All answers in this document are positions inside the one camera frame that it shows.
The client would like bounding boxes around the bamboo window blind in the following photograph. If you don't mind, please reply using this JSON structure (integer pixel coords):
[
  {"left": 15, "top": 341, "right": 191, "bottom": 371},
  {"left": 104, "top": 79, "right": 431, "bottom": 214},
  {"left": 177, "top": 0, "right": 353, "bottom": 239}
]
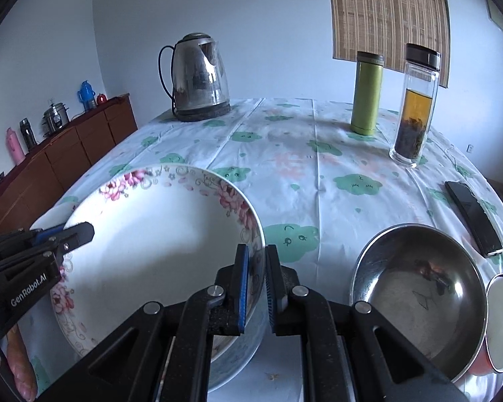
[{"left": 327, "top": 0, "right": 451, "bottom": 88}]

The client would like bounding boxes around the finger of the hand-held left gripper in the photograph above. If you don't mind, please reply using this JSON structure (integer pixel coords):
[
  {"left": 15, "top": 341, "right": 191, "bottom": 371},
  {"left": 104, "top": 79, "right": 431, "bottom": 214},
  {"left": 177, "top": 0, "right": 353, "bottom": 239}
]
[
  {"left": 0, "top": 222, "right": 96, "bottom": 276},
  {"left": 0, "top": 225, "right": 68, "bottom": 257}
]

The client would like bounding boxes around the brown wooden sideboard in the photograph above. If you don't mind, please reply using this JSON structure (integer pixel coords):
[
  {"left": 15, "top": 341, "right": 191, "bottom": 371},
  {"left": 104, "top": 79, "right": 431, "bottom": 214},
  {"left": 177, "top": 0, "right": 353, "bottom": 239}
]
[{"left": 0, "top": 93, "right": 138, "bottom": 239}]

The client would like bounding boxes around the stainless steel bowl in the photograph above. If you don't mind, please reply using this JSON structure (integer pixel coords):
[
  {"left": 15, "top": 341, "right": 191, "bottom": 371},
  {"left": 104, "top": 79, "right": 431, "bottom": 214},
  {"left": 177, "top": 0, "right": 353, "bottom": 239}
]
[{"left": 350, "top": 224, "right": 489, "bottom": 384}]

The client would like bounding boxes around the steel rice cooker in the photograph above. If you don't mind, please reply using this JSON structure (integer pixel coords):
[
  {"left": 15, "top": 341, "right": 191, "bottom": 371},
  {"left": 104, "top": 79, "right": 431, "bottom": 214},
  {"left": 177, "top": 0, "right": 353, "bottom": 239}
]
[{"left": 42, "top": 98, "right": 71, "bottom": 137}]

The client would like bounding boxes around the black smartphone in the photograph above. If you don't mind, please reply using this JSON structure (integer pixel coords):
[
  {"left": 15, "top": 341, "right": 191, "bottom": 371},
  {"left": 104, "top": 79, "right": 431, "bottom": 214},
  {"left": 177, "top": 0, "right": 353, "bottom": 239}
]
[{"left": 444, "top": 181, "right": 503, "bottom": 258}]

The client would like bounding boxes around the black bottle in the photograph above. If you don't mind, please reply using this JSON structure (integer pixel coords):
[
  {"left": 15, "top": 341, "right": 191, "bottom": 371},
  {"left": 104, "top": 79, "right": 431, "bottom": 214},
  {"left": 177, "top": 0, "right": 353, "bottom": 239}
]
[{"left": 19, "top": 118, "right": 38, "bottom": 150}]

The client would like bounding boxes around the wall panel box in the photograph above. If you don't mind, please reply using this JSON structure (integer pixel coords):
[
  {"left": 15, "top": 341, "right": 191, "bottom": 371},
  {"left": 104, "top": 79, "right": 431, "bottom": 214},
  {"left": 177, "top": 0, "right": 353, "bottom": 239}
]
[{"left": 484, "top": 0, "right": 503, "bottom": 45}]

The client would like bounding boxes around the blue thermos jug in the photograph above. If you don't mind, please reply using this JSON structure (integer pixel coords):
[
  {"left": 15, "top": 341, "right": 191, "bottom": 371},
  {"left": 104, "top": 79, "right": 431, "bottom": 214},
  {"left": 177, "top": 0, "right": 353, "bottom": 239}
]
[{"left": 76, "top": 80, "right": 97, "bottom": 112}]

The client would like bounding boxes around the stainless steel electric kettle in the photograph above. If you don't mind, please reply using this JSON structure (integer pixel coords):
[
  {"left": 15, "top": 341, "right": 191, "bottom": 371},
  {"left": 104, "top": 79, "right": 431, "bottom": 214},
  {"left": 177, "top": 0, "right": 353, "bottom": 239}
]
[{"left": 158, "top": 32, "right": 232, "bottom": 123}]

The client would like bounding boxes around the pink bottle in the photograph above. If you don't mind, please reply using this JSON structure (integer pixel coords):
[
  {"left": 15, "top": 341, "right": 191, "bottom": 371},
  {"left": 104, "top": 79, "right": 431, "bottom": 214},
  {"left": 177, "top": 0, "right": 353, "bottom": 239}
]
[{"left": 6, "top": 128, "right": 26, "bottom": 165}]

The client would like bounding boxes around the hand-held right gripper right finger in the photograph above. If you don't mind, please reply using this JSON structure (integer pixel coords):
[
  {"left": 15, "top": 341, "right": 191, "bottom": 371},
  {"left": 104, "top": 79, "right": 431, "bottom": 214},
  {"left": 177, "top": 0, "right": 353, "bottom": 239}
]
[{"left": 265, "top": 244, "right": 470, "bottom": 402}]

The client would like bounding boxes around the green thermos bottle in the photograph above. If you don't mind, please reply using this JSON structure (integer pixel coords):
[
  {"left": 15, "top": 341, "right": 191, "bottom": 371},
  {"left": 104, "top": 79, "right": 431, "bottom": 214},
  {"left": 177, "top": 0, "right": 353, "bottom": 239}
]
[{"left": 350, "top": 51, "right": 385, "bottom": 136}]

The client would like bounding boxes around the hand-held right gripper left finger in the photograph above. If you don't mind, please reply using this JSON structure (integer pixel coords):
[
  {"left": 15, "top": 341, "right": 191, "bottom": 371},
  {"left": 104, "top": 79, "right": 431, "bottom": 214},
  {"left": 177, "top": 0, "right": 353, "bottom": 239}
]
[{"left": 38, "top": 243, "right": 252, "bottom": 402}]

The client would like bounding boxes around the white floral plate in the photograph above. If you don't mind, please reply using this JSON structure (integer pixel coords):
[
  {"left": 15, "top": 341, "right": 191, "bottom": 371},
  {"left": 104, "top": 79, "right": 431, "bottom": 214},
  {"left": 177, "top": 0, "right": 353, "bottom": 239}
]
[{"left": 50, "top": 165, "right": 266, "bottom": 369}]

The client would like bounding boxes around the person's left hand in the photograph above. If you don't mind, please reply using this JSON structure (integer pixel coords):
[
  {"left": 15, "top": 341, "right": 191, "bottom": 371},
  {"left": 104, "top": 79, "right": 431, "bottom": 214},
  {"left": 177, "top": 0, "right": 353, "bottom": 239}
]
[{"left": 6, "top": 327, "right": 39, "bottom": 402}]

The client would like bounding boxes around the glass tea bottle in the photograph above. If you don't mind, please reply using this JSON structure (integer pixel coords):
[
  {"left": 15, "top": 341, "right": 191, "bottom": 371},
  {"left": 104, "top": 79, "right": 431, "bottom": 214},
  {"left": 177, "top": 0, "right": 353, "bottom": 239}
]
[{"left": 388, "top": 43, "right": 442, "bottom": 168}]

